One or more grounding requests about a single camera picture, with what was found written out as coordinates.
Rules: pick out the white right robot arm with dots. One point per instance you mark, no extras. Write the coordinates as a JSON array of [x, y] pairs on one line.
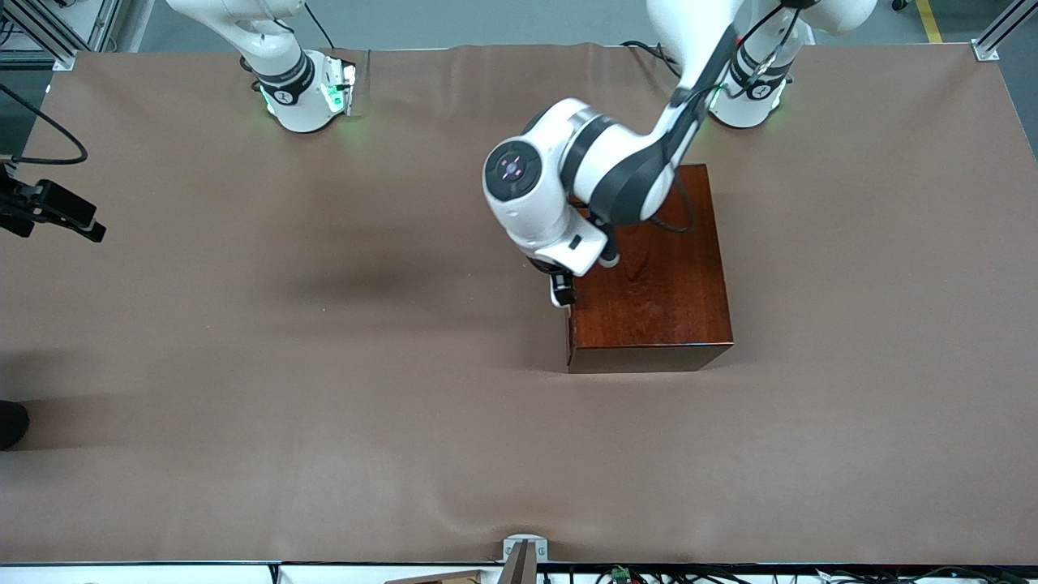
[[292, 105]]

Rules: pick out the aluminium frame profile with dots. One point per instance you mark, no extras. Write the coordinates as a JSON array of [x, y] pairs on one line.
[[1005, 18]]

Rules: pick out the aluminium frame with shelf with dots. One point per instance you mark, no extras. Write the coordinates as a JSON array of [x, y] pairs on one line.
[[49, 36]]

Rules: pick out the grey mounting post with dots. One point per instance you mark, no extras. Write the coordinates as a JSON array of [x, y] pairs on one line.
[[519, 568]]

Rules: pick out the silver metal bracket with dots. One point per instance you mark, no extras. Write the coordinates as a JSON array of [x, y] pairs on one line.
[[525, 542]]

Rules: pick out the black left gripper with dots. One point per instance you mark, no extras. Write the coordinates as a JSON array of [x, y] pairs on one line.
[[545, 267]]

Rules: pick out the black round object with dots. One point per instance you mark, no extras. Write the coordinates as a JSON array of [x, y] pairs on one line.
[[10, 426]]

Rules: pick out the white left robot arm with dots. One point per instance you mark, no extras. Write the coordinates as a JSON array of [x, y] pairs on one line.
[[527, 203]]

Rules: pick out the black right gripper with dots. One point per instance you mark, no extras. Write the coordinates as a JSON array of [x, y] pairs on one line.
[[24, 200]]

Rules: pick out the light wooden board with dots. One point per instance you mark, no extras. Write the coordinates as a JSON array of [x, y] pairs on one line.
[[442, 578]]

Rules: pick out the dark brown wooden cabinet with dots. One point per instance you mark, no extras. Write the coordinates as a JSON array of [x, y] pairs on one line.
[[673, 308]]

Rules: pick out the brown table mat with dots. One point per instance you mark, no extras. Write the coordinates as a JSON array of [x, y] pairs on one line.
[[324, 487]]

